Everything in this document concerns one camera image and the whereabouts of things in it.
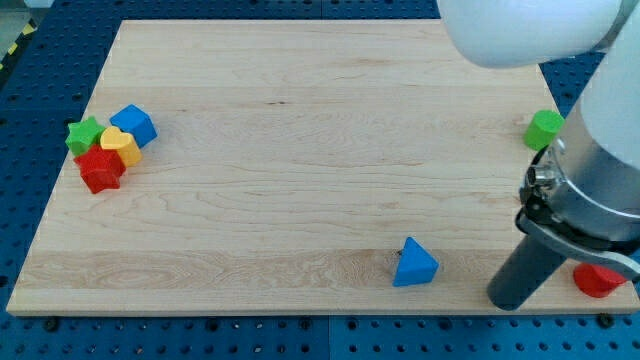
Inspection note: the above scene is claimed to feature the blue triangle block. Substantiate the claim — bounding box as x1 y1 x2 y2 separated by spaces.
392 237 440 287

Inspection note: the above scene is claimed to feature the green cylinder block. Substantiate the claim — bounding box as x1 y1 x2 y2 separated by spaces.
523 110 565 151

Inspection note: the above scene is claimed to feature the wooden board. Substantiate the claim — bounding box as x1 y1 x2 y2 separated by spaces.
5 19 640 318

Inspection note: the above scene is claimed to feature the red cylinder block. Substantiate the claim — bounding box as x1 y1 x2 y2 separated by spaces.
573 263 627 298

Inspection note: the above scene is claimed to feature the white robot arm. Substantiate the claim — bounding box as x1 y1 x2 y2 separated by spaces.
438 0 639 280

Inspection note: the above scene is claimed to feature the green star block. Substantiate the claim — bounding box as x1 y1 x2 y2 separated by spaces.
65 116 106 157

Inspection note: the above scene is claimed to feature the red star block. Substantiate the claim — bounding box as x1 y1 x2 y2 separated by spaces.
74 145 126 194

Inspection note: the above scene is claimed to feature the blue cube block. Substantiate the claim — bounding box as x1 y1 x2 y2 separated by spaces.
110 104 157 148

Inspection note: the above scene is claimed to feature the yellow heart block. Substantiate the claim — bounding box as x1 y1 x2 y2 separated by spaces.
100 126 143 167

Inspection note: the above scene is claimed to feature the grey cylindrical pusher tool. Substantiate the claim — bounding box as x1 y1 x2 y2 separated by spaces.
487 235 567 311

